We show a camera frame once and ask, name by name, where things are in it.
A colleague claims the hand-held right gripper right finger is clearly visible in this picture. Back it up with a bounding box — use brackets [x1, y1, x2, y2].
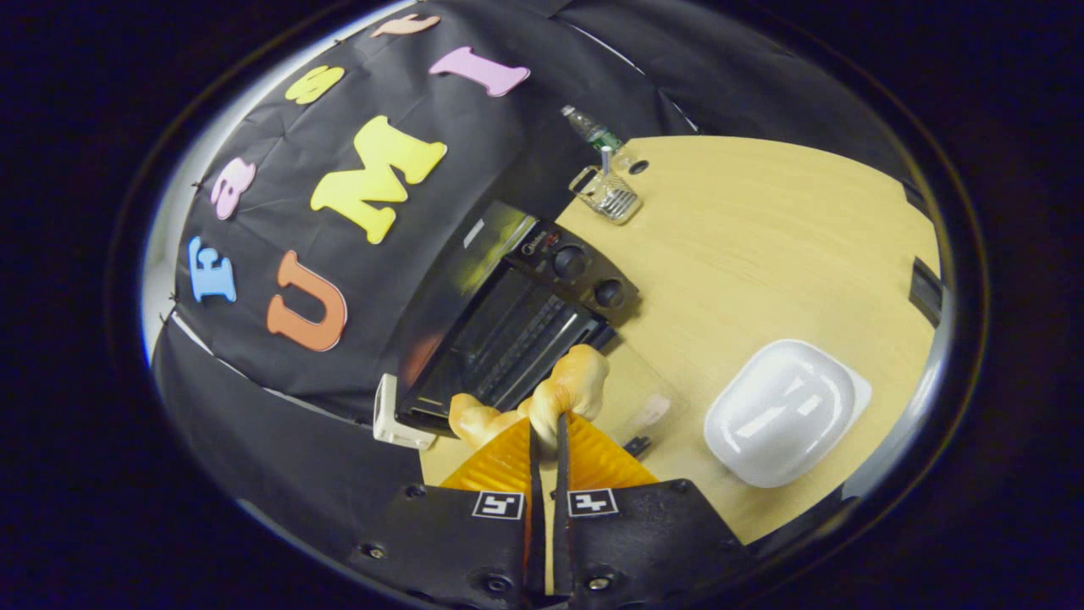
[555, 413, 755, 607]

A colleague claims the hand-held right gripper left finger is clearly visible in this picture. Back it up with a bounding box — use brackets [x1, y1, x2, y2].
[347, 415, 547, 607]

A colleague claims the golden bread roll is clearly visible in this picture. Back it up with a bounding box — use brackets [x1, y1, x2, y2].
[449, 345, 611, 450]

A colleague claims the black electric oven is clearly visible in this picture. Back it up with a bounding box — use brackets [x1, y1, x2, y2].
[396, 201, 683, 458]

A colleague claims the white toaster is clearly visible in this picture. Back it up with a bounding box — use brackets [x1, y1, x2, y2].
[373, 373, 437, 450]

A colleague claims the white plate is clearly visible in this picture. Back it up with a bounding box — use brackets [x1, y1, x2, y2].
[703, 339, 873, 490]

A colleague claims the clear water bottle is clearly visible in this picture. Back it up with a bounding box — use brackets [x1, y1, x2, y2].
[561, 105, 625, 153]

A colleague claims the black chair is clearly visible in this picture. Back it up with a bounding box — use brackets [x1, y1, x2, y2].
[909, 257, 943, 330]

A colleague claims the silver wire holder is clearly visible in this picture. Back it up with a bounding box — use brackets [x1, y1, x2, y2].
[569, 146, 642, 225]

